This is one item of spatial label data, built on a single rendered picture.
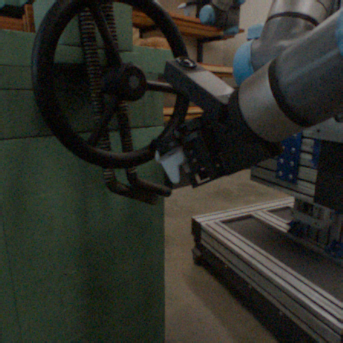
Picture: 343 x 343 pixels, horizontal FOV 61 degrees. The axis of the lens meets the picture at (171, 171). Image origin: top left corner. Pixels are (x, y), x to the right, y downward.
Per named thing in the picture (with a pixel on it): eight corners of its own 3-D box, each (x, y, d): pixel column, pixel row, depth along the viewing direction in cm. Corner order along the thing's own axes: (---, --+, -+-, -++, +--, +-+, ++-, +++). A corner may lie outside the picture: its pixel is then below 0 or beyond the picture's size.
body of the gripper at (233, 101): (187, 191, 39) (256, 162, 29) (164, 131, 39) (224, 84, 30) (226, 176, 43) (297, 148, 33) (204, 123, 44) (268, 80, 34)
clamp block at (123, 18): (60, 44, 48) (53, -18, 46) (35, 53, 58) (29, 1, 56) (135, 52, 57) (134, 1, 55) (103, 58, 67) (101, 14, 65)
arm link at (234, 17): (213, 34, 136) (214, 8, 133) (229, 37, 143) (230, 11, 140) (227, 31, 130) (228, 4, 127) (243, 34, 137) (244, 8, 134)
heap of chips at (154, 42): (156, 48, 72) (156, 31, 71) (126, 53, 82) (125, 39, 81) (184, 51, 77) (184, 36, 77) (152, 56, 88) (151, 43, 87)
